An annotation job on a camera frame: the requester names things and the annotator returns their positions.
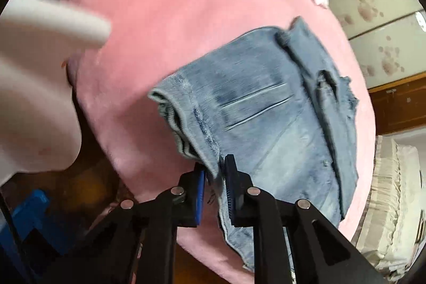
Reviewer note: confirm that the dark wooden door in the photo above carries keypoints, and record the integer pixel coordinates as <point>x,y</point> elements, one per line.
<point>399,107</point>

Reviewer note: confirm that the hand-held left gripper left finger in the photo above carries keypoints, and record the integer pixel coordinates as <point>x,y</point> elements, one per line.
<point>199,197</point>

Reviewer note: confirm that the blue plastic object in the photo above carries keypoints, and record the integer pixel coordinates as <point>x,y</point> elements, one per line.
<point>30,214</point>

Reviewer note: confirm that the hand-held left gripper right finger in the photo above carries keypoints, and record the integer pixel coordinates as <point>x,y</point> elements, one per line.
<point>233,197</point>

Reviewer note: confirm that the floral wardrobe doors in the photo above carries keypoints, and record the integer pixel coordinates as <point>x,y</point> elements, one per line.
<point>376,11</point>

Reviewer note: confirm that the blue denim jacket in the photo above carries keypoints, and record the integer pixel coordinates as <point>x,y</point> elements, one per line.
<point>266,111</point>

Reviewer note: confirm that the white plastic bag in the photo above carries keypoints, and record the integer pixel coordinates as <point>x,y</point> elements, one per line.
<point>33,77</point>

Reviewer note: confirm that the white lace covered furniture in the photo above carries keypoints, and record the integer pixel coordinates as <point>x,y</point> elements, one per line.
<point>389,204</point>

